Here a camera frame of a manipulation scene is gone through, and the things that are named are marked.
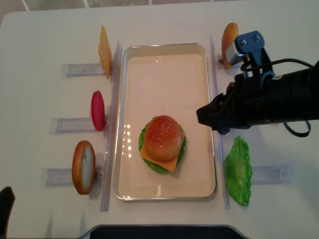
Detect clear holder cheese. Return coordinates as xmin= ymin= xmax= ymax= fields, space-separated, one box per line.
xmin=62 ymin=63 xmax=105 ymax=78

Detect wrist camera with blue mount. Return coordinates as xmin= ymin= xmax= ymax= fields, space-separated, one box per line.
xmin=222 ymin=31 xmax=275 ymax=78

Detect black left gripper tip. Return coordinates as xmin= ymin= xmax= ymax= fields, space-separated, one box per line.
xmin=0 ymin=186 xmax=15 ymax=239

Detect sesame top bun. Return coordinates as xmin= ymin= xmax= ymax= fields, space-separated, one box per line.
xmin=141 ymin=115 xmax=185 ymax=162

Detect brown bread bun left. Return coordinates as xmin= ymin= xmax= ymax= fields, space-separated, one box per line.
xmin=72 ymin=140 xmax=96 ymax=195

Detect silver metal tray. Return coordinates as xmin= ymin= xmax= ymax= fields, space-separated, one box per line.
xmin=112 ymin=43 xmax=216 ymax=201

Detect clear holder lettuce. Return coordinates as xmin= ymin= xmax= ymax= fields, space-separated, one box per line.
xmin=252 ymin=164 xmax=295 ymax=185

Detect sesame bun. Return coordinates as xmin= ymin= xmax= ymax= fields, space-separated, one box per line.
xmin=221 ymin=22 xmax=238 ymax=69
xmin=141 ymin=115 xmax=185 ymax=162

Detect upright yellow cheese slice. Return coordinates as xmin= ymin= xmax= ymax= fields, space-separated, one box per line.
xmin=98 ymin=25 xmax=112 ymax=80

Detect clear holder bread left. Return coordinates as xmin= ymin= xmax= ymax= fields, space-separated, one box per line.
xmin=41 ymin=166 xmax=103 ymax=187

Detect upright green lettuce leaf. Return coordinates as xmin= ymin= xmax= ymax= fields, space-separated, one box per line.
xmin=224 ymin=136 xmax=253 ymax=207

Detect clear holder tomato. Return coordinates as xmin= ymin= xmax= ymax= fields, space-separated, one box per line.
xmin=49 ymin=118 xmax=97 ymax=134

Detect orange cheese slice on tray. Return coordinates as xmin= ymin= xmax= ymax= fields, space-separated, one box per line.
xmin=141 ymin=137 xmax=186 ymax=173

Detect clear holder buns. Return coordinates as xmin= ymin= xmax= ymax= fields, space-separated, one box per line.
xmin=215 ymin=55 xmax=225 ymax=69

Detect long clear rail left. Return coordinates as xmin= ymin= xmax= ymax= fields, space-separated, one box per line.
xmin=101 ymin=41 xmax=122 ymax=212

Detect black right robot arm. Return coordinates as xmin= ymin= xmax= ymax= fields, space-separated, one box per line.
xmin=196 ymin=58 xmax=319 ymax=134

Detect dark base at bottom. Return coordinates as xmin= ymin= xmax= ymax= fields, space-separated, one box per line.
xmin=90 ymin=226 xmax=244 ymax=239

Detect long clear rail right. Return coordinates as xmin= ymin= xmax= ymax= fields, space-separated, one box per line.
xmin=210 ymin=34 xmax=230 ymax=210

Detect red tomato slice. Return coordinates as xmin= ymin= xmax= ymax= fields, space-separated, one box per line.
xmin=91 ymin=91 xmax=105 ymax=131

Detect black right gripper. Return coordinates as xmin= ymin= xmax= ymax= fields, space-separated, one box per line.
xmin=196 ymin=74 xmax=277 ymax=135

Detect long clear rail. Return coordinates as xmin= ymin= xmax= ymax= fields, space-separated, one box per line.
xmin=210 ymin=34 xmax=230 ymax=210
xmin=101 ymin=41 xmax=122 ymax=212

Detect black cable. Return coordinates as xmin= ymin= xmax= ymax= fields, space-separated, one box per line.
xmin=240 ymin=58 xmax=314 ymax=138

